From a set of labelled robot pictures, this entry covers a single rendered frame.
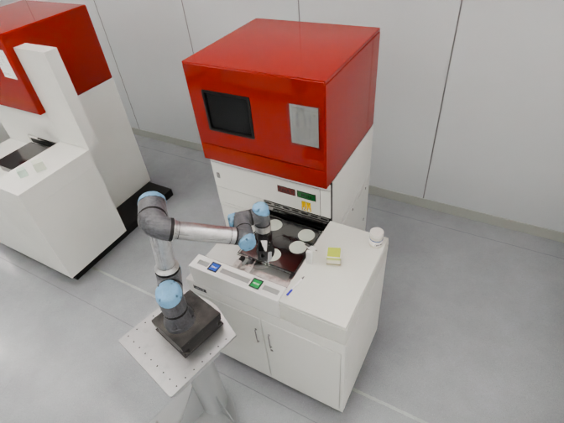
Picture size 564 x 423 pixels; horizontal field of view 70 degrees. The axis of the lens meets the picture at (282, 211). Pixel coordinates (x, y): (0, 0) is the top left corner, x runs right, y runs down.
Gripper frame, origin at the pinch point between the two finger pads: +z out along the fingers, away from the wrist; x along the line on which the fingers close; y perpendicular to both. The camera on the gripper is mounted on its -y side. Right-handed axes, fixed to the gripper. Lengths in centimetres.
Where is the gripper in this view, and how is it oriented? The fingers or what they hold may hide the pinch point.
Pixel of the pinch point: (267, 261)
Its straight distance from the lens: 205.4
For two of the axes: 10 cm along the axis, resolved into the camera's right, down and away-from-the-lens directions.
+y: 0.1, -6.4, 7.6
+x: -10.0, 0.4, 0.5
